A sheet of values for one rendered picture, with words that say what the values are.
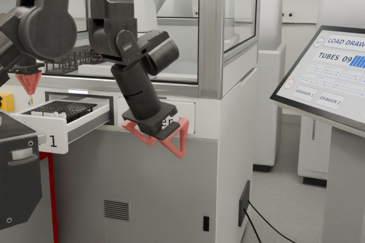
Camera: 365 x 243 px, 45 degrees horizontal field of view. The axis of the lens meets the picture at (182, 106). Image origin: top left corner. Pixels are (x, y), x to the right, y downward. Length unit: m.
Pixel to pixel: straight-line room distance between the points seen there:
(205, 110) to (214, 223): 0.43
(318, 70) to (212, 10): 0.39
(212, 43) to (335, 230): 0.72
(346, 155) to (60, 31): 0.99
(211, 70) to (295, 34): 3.20
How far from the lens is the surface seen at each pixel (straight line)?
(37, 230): 1.84
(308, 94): 1.40
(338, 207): 1.50
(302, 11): 4.61
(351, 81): 1.33
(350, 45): 1.44
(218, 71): 1.51
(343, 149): 1.43
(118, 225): 1.85
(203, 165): 1.61
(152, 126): 0.79
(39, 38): 0.66
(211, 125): 1.56
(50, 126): 1.41
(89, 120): 1.56
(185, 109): 1.55
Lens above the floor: 1.29
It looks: 14 degrees down
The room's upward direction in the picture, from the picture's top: straight up
